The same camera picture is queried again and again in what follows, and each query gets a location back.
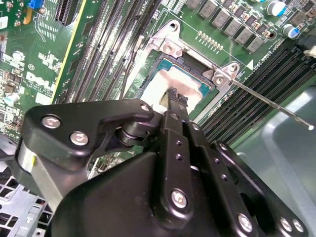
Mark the silver CPU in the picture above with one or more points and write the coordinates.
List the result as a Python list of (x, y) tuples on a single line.
[(172, 79)]

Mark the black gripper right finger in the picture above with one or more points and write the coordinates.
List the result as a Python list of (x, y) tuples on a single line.
[(207, 158)]

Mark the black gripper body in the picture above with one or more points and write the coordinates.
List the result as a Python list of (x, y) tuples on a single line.
[(111, 205)]

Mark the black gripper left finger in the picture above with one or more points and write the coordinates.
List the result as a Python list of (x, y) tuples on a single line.
[(175, 153)]

